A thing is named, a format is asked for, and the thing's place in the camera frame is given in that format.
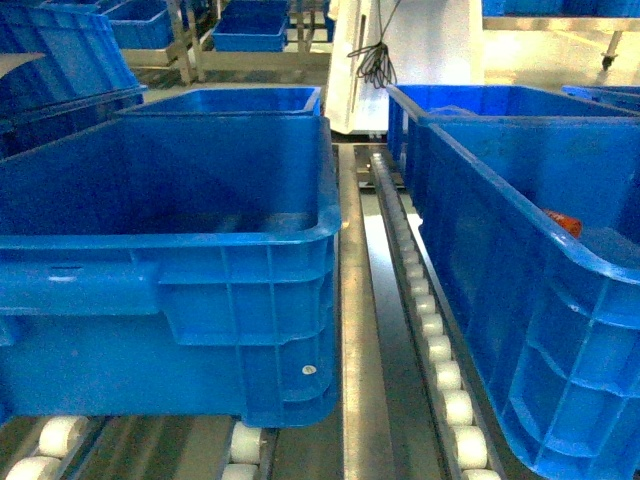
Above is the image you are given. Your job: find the stainless steel shelf rack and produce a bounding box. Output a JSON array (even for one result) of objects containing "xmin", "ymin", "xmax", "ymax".
[{"xmin": 51, "ymin": 144, "xmax": 400, "ymax": 479}]

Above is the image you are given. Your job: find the black hanging cable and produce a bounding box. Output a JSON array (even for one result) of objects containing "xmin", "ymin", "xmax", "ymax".
[{"xmin": 347, "ymin": 0, "xmax": 404, "ymax": 90}]

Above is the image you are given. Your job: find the white roller conveyor track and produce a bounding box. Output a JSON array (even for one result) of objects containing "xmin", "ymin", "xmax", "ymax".
[{"xmin": 369, "ymin": 152, "xmax": 501, "ymax": 479}]

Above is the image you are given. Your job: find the blue plastic crate left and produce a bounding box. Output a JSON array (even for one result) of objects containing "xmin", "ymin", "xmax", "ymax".
[{"xmin": 1, "ymin": 115, "xmax": 341, "ymax": 428}]

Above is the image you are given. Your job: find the blue plastic crate right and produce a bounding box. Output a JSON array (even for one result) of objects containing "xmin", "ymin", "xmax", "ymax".
[{"xmin": 388, "ymin": 85, "xmax": 639, "ymax": 479}]

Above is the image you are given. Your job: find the blue plastic crate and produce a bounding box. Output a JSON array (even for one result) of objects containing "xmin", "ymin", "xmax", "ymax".
[
  {"xmin": 388, "ymin": 85, "xmax": 639, "ymax": 479},
  {"xmin": 1, "ymin": 115, "xmax": 341, "ymax": 428}
]

